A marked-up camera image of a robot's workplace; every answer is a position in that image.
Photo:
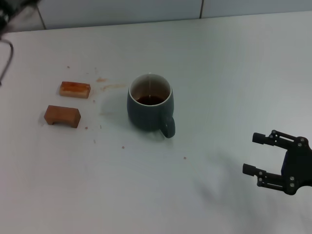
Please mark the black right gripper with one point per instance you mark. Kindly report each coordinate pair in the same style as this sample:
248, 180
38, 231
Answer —
297, 168

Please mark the grey ceramic cup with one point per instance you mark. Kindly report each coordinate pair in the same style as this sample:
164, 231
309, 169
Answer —
143, 117

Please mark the dark brown liquid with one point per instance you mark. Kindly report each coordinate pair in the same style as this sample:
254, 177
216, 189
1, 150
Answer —
151, 100

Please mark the flat light wooden block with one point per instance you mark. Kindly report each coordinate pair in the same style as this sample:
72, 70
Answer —
75, 90

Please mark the arched brown wooden block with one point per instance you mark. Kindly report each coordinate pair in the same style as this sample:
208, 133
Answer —
63, 114

